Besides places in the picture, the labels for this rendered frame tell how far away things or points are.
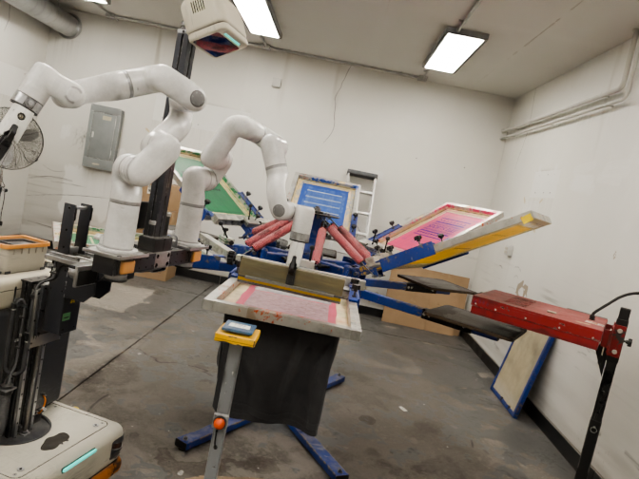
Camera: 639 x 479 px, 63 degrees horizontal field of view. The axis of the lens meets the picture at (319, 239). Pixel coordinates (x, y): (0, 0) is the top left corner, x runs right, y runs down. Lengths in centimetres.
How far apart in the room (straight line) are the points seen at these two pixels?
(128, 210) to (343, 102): 514
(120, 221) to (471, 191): 549
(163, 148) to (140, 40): 560
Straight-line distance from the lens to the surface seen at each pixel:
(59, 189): 747
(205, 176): 212
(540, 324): 262
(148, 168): 167
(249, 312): 192
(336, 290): 200
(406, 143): 665
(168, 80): 171
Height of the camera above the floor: 147
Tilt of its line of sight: 6 degrees down
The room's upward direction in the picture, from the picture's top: 12 degrees clockwise
